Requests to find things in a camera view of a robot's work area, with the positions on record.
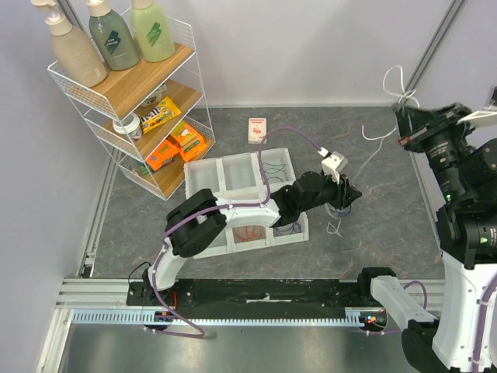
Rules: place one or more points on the white paper cup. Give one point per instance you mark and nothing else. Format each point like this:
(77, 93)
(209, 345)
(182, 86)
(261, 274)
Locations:
(130, 125)

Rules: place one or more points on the light green pump bottle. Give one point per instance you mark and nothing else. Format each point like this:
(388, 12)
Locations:
(152, 30)

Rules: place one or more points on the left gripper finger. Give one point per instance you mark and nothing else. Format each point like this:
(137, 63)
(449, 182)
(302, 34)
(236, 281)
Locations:
(350, 188)
(349, 198)

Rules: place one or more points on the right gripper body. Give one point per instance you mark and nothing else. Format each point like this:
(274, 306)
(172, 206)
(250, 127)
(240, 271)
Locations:
(421, 127)

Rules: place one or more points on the white sponge box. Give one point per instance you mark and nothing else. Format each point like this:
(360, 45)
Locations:
(257, 130)

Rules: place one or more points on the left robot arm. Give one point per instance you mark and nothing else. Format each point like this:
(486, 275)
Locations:
(199, 220)

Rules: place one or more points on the yellow candy bag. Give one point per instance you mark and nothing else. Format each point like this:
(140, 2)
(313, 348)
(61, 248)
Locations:
(164, 111)

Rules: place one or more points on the white tub on shelf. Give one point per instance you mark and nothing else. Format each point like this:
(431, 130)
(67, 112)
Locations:
(155, 97)

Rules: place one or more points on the white wire shelf rack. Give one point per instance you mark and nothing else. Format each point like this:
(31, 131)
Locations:
(123, 93)

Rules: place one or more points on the orange yellow snack box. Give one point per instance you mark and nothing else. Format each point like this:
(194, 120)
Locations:
(189, 142)

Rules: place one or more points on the dark green pump bottle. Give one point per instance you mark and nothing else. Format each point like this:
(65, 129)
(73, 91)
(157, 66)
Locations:
(112, 36)

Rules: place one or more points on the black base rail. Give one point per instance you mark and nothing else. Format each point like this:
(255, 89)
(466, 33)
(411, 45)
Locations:
(266, 298)

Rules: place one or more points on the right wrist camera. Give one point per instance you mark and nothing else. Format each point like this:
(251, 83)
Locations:
(485, 117)

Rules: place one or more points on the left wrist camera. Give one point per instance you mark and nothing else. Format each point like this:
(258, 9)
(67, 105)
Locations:
(332, 163)

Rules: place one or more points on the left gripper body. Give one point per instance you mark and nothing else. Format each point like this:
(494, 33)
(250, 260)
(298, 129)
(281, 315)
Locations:
(335, 193)

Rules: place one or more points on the slotted cable duct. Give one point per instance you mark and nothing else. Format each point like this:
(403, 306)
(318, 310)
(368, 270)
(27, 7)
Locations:
(155, 318)

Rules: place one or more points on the beige pump bottle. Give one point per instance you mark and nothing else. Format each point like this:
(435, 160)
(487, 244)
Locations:
(72, 47)

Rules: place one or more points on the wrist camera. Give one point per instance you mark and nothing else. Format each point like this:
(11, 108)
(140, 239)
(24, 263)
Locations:
(485, 117)
(332, 163)

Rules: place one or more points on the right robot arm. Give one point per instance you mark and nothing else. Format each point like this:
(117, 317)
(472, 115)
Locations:
(462, 338)

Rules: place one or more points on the white compartment tray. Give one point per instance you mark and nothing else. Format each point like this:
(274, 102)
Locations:
(237, 178)

